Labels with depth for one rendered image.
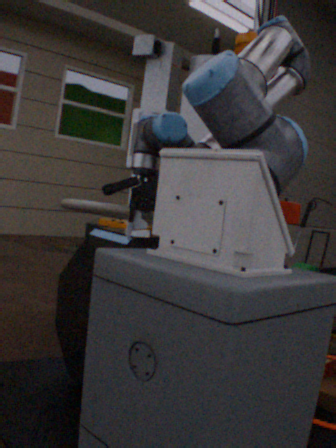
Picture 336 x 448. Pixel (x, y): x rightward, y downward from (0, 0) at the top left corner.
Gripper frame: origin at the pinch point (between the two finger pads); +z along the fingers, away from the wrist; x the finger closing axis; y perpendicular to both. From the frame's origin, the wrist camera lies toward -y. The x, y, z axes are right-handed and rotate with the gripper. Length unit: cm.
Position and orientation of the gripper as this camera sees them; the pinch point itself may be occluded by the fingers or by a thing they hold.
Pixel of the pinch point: (127, 235)
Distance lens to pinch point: 135.3
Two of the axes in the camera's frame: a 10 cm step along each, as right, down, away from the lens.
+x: -1.1, 0.1, 9.9
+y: 9.8, 1.6, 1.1
